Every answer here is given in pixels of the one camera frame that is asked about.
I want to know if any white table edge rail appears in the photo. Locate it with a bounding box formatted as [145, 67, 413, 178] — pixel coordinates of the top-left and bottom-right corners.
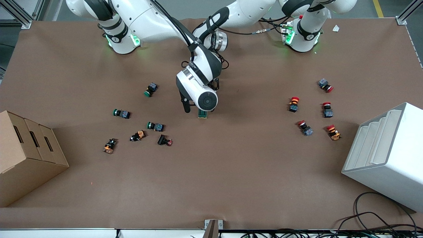
[0, 228, 423, 238]

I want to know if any black base cable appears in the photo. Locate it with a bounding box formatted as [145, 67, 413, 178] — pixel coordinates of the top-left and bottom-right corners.
[259, 18, 288, 33]

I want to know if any brown paper table mat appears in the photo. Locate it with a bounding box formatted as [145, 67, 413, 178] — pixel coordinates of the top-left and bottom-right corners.
[0, 17, 423, 230]

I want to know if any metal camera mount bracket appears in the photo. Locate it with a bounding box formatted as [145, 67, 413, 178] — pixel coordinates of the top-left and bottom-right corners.
[204, 219, 223, 238]

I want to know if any black looped floor cable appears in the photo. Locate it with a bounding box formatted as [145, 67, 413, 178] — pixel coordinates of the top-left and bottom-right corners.
[354, 192, 418, 232]

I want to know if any black cable bundle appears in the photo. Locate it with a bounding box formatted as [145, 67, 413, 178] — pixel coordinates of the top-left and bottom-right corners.
[241, 212, 423, 238]

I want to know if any white slotted storage rack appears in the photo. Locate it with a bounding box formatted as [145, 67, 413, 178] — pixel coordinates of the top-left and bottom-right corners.
[341, 102, 423, 213]

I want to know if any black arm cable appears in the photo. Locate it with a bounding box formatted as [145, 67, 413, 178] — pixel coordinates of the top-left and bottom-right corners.
[218, 17, 291, 36]
[150, 0, 199, 45]

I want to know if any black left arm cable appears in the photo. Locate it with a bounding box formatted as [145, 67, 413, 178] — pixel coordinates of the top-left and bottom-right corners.
[218, 17, 291, 36]

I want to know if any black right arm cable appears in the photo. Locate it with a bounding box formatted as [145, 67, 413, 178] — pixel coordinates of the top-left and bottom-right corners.
[150, 0, 199, 45]

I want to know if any brown cardboard box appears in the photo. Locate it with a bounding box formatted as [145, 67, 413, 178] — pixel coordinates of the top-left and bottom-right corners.
[0, 110, 70, 208]

